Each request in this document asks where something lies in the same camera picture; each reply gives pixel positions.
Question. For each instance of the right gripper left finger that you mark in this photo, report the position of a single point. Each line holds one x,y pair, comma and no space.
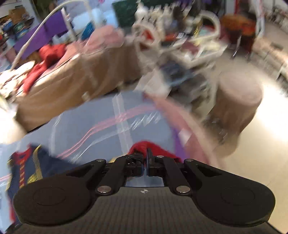
119,171

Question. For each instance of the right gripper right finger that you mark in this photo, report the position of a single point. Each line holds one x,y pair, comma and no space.
167,169

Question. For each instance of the navy red striped jersey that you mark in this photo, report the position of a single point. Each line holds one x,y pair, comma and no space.
47,191

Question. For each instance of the blue plaid bed sheet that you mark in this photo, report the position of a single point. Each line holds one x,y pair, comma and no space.
103,128

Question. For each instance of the pink round ottoman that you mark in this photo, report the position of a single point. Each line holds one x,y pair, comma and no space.
237,98

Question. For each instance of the cluttered white shelf rack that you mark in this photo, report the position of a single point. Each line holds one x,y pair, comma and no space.
175,45

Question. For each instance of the red jacket on bed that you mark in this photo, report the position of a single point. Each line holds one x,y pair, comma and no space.
50,55

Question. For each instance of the purple cloth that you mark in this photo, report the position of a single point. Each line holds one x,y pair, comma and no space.
54,26

